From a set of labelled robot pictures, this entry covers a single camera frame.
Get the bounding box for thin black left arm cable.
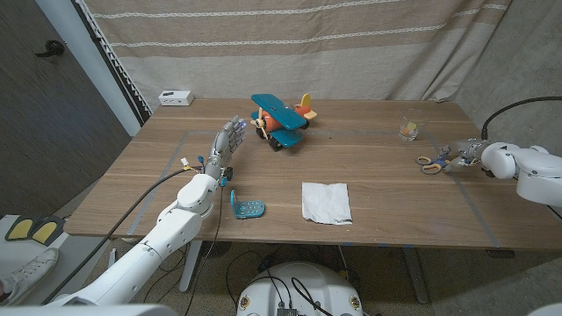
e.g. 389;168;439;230
182;185;224;316

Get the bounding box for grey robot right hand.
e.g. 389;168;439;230
441;139;488;173

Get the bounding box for clear drinking glass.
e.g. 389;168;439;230
398;108;429;142

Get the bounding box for scissors with tan handles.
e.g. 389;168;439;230
415;155;451;176

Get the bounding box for grey table leg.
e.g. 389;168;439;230
401;248;429;305

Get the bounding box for white tissue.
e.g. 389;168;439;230
300;181;354;226

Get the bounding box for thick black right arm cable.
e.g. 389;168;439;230
481;96;562;141

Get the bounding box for teal and orange toy airplane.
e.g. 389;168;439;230
249;92;318;153

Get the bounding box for white power strip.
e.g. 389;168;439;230
157;90;195;107

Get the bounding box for white sneaker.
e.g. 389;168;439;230
0;248;60;306

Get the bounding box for yellow and black foot pedal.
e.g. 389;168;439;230
32;215;66;247
4;213;36;242

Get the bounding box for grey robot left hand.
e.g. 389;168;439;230
204;115;247;188

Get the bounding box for white table leg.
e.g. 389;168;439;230
178;240;204;293

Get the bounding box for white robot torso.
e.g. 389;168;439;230
235;261;364;316

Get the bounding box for teal toy flip phone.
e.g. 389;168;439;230
229;189;266;220

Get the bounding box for white door frame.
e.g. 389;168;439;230
34;0;144;137

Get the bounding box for black door handle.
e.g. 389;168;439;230
34;39;66;58

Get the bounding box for beige striped curtain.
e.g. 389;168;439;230
72;0;513;126

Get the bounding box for dark wooden door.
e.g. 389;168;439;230
0;0;133;219

